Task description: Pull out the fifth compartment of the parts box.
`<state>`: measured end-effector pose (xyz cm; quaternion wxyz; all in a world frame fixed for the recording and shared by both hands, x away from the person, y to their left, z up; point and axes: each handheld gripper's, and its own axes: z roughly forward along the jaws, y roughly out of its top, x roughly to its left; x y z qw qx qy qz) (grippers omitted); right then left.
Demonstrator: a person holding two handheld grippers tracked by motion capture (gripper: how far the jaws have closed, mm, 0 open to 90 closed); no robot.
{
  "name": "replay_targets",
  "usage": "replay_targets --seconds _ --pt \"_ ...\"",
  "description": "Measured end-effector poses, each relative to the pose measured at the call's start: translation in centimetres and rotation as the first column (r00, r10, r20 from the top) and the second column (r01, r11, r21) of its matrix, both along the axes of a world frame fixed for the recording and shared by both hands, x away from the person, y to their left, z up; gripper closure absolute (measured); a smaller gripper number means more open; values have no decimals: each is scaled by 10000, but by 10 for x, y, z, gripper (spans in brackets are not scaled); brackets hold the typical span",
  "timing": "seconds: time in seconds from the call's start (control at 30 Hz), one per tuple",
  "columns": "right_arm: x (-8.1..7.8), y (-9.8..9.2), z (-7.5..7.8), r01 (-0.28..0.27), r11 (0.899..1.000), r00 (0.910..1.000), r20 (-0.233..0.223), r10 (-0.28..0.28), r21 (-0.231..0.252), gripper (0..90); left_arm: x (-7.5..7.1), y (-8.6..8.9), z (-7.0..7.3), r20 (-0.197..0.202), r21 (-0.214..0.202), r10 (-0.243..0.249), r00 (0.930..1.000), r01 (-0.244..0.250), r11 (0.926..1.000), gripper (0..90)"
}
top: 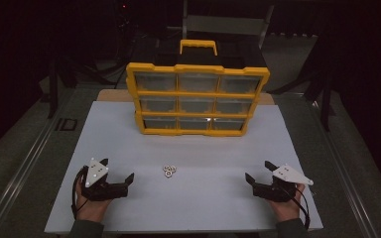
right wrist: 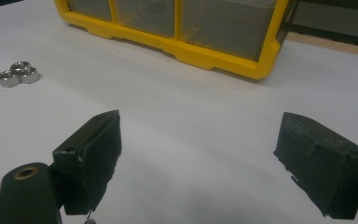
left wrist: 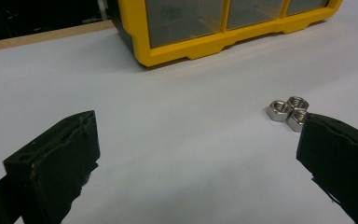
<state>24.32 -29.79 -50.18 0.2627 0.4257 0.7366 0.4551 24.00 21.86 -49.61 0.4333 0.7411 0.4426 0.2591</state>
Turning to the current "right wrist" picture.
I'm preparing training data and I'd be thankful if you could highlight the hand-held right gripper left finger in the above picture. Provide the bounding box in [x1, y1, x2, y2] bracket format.
[52, 109, 122, 216]

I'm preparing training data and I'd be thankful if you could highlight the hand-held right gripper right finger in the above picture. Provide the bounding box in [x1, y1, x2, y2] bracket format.
[273, 111, 358, 220]

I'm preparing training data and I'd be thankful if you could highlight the yellow black drawer organizer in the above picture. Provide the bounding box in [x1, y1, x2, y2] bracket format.
[53, 0, 299, 81]

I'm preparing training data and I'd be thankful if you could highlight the white table cover sheet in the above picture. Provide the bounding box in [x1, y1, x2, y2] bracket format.
[0, 0, 358, 224]

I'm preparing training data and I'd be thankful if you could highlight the wooden table board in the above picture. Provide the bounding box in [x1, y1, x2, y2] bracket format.
[287, 31, 358, 60]

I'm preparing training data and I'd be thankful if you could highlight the set of clear organizer drawers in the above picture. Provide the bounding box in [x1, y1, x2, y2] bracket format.
[66, 0, 278, 62]

